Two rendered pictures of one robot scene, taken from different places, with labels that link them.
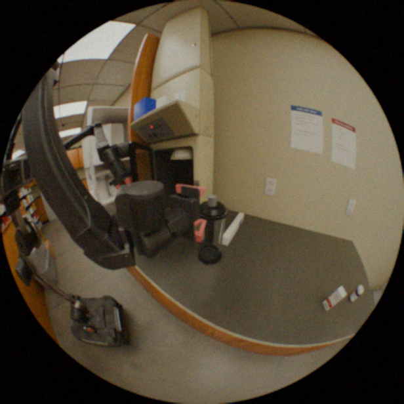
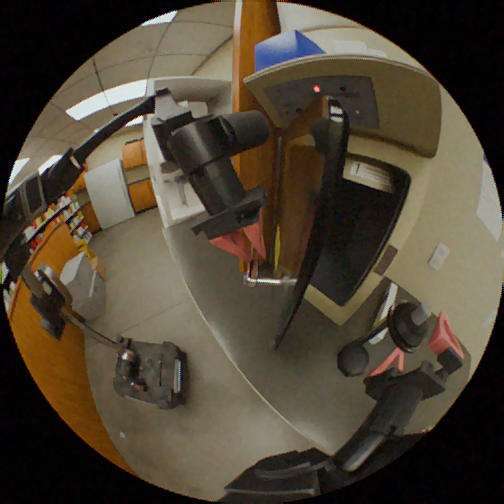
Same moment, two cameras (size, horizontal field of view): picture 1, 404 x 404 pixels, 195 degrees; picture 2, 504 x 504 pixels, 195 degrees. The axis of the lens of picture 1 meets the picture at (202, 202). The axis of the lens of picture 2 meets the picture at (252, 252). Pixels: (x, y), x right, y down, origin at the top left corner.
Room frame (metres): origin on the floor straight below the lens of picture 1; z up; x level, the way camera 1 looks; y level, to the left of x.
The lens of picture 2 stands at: (0.22, 0.22, 1.35)
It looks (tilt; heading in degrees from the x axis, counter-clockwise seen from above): 38 degrees down; 19
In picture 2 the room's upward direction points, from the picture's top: straight up
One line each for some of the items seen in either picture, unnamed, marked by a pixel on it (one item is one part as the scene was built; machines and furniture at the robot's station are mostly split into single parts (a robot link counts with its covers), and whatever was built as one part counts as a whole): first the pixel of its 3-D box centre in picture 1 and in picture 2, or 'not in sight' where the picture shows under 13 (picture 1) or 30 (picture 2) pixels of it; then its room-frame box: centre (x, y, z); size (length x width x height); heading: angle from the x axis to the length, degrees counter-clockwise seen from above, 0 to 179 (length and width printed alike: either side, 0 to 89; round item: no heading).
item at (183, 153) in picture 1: (187, 153); (363, 169); (0.61, 0.07, 1.34); 0.18 x 0.18 x 0.05
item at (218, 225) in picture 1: (210, 234); (377, 346); (0.34, -0.03, 1.06); 0.11 x 0.11 x 0.21
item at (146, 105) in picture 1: (148, 111); (292, 60); (0.53, 0.24, 1.56); 0.10 x 0.10 x 0.09; 57
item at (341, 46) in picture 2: (165, 105); (356, 59); (0.46, 0.14, 1.54); 0.05 x 0.05 x 0.06; 63
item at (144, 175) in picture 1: (147, 191); (280, 242); (0.46, 0.24, 1.19); 0.30 x 0.01 x 0.40; 14
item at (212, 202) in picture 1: (212, 205); (415, 319); (0.34, -0.03, 1.18); 0.09 x 0.09 x 0.07
